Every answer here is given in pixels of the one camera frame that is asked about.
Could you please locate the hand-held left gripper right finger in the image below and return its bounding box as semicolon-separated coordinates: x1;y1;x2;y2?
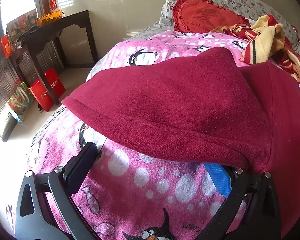
190;162;282;240

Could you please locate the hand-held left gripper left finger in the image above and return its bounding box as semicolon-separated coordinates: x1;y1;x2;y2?
15;141;100;240

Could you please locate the maroon knit sweater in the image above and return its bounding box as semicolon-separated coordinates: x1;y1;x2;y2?
62;47;300;240

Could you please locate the pink penguin print blanket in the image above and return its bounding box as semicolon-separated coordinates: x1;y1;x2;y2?
5;29;300;240

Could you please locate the red paper gift bag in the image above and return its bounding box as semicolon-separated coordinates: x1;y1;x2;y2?
44;68;66;98
29;79;54;112

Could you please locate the dark box on floor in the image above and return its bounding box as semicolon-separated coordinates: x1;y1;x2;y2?
0;111;17;142

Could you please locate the green printed shopping bag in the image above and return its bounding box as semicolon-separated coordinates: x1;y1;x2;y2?
6;81;34;122

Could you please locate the dark wooden side table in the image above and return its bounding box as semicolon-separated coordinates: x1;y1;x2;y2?
9;10;98;105

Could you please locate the red and yellow striped blanket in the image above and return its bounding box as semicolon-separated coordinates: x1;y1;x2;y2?
210;14;300;85

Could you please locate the orange plastic basket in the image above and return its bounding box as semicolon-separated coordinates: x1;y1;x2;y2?
35;9;63;27

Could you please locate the printed picture board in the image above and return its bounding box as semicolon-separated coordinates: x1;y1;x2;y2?
6;9;38;48

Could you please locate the red heart-shaped ruffled pillow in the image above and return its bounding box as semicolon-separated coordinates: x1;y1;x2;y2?
172;0;252;34

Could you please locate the small floral pillow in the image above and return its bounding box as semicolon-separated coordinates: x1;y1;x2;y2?
159;0;190;28

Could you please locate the large floral pillow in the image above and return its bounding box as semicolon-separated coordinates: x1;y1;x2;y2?
196;0;298;30

